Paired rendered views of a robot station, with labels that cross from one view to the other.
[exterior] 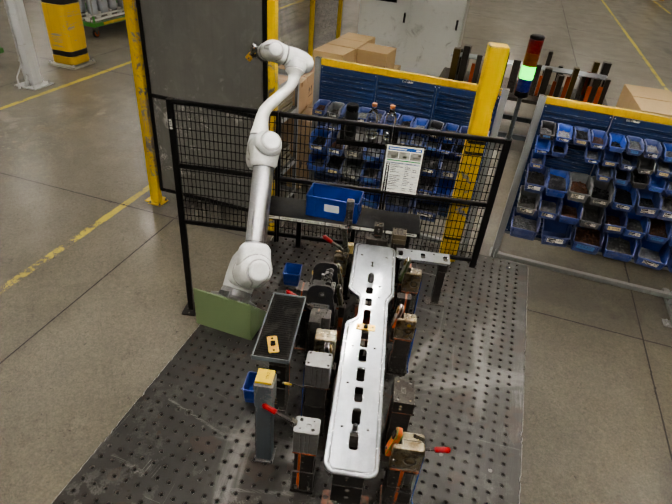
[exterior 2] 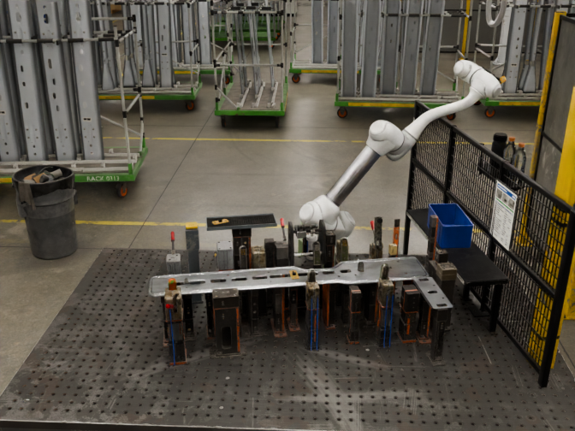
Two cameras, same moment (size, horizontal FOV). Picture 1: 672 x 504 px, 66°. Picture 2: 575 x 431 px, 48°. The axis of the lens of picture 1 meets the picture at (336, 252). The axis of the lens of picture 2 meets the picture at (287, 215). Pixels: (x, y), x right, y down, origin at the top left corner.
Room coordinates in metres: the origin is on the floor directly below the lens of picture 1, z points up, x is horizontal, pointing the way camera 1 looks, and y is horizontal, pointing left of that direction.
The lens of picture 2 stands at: (1.04, -2.91, 2.55)
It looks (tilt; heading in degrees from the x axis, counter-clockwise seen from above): 24 degrees down; 78
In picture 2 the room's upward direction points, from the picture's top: straight up
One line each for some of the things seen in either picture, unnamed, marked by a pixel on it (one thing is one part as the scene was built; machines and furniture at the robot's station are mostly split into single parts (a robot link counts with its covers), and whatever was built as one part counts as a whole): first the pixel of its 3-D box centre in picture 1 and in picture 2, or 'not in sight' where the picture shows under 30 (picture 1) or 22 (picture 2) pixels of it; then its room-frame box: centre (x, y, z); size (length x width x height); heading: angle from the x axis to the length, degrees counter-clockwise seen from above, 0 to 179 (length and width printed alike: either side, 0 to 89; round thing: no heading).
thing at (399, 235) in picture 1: (395, 258); (443, 297); (2.42, -0.34, 0.88); 0.08 x 0.08 x 0.36; 86
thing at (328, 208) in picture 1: (334, 202); (448, 225); (2.60, 0.04, 1.10); 0.30 x 0.17 x 0.13; 81
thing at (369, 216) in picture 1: (343, 216); (451, 242); (2.60, -0.02, 1.02); 0.90 x 0.22 x 0.03; 86
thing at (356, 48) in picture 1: (357, 87); not in sight; (6.70, -0.07, 0.52); 1.20 x 0.80 x 1.05; 162
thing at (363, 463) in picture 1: (366, 331); (290, 276); (1.66, -0.17, 1.00); 1.38 x 0.22 x 0.02; 176
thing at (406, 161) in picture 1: (401, 169); (504, 215); (2.70, -0.33, 1.30); 0.23 x 0.02 x 0.31; 86
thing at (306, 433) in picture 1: (304, 456); (175, 288); (1.11, 0.04, 0.88); 0.11 x 0.10 x 0.36; 86
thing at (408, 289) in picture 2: (403, 286); (408, 313); (2.21, -0.38, 0.84); 0.11 x 0.10 x 0.28; 86
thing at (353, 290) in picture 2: (400, 318); (354, 315); (1.95, -0.35, 0.84); 0.11 x 0.08 x 0.29; 86
